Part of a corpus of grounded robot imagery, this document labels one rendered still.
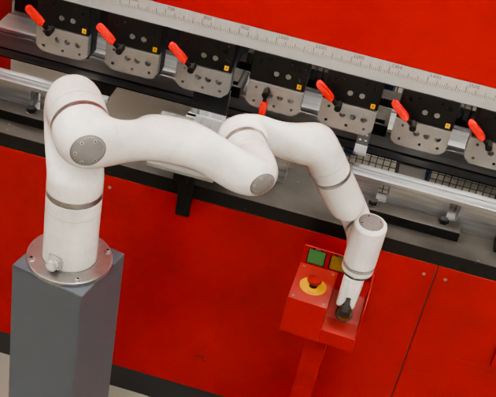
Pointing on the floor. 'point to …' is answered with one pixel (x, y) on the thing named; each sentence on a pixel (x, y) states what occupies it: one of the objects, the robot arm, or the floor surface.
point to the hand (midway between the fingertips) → (345, 309)
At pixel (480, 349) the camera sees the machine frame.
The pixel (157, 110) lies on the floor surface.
